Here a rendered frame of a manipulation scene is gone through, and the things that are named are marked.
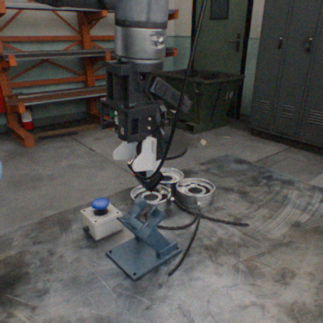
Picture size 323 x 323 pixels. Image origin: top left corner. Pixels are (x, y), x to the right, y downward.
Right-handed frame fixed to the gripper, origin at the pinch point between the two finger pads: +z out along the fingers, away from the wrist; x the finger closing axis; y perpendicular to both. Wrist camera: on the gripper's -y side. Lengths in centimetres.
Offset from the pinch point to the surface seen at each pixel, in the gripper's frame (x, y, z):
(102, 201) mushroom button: -11.7, 1.8, 12.8
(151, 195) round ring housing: -11.8, -14.1, 18.3
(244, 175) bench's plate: -2, -47, 20
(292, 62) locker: -99, -302, 21
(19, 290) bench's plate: -6.5, 23.4, 19.6
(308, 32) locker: -91, -301, -9
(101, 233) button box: -8.5, 4.4, 18.7
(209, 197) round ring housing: 0.6, -23.2, 16.2
